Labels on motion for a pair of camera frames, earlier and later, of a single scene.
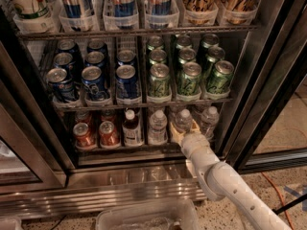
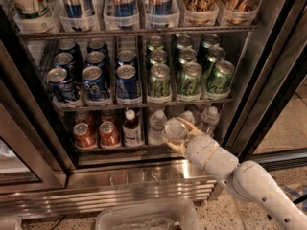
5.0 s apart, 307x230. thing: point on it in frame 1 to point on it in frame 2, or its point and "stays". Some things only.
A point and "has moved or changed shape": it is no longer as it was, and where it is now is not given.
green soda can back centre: x=183 y=42 stays
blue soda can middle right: x=126 y=57 stays
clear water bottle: x=183 y=121 has moved or changed shape
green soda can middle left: x=156 y=56 stays
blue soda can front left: x=61 y=87 stays
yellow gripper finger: x=176 y=135 to x=180 y=149
